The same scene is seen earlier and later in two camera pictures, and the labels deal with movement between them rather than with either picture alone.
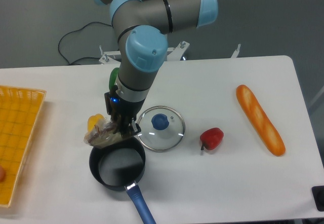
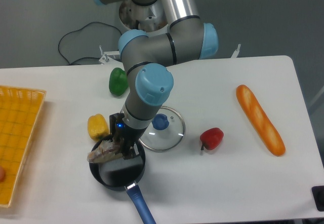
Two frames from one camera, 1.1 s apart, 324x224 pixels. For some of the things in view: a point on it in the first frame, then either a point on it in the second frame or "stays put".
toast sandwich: x=104 y=135 to x=105 y=151
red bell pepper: x=210 y=139 stays put
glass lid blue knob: x=162 y=128 stays put
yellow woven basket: x=19 y=109 stays put
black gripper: x=123 y=111 to x=123 y=135
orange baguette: x=262 y=122 stays put
